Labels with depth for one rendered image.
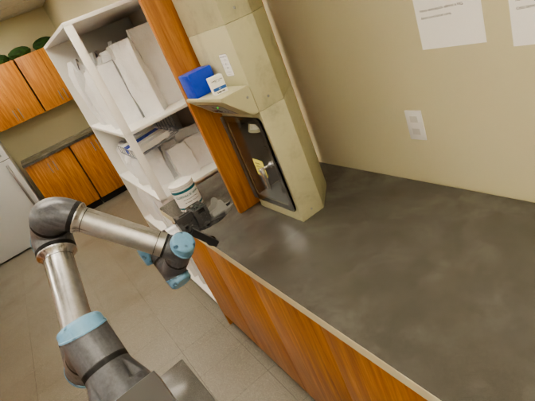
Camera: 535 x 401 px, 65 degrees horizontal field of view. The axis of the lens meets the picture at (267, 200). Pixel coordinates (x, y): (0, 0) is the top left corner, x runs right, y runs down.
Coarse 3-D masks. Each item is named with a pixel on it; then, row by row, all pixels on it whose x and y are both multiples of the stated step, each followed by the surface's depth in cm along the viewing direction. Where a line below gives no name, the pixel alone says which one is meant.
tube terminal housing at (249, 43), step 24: (240, 24) 137; (264, 24) 150; (216, 48) 147; (240, 48) 138; (264, 48) 143; (216, 72) 157; (240, 72) 142; (264, 72) 145; (264, 96) 146; (288, 96) 158; (264, 120) 148; (288, 120) 153; (288, 144) 156; (312, 144) 178; (288, 168) 158; (312, 168) 168; (312, 192) 166
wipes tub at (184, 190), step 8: (184, 176) 223; (176, 184) 216; (184, 184) 213; (192, 184) 216; (176, 192) 214; (184, 192) 214; (192, 192) 216; (176, 200) 218; (184, 200) 216; (192, 200) 217; (200, 200) 220; (184, 208) 218
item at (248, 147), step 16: (240, 128) 163; (256, 128) 152; (240, 144) 172; (256, 144) 160; (272, 160) 156; (256, 176) 176; (272, 176) 163; (256, 192) 186; (272, 192) 172; (288, 192) 161; (288, 208) 168
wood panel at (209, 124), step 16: (144, 0) 155; (160, 0) 158; (160, 16) 159; (176, 16) 162; (160, 32) 160; (176, 32) 163; (160, 48) 164; (176, 48) 164; (192, 48) 167; (176, 64) 165; (192, 64) 169; (176, 80) 169; (192, 112) 174; (208, 112) 176; (208, 128) 177; (224, 128) 181; (208, 144) 179; (224, 144) 183; (224, 160) 184; (224, 176) 186; (240, 176) 190; (240, 192) 192; (240, 208) 193
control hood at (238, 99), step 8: (232, 88) 147; (240, 88) 142; (248, 88) 143; (208, 96) 152; (216, 96) 146; (224, 96) 140; (232, 96) 140; (240, 96) 142; (248, 96) 143; (200, 104) 160; (208, 104) 154; (216, 104) 148; (224, 104) 142; (232, 104) 141; (240, 104) 142; (248, 104) 144; (240, 112) 149; (248, 112) 145; (256, 112) 146
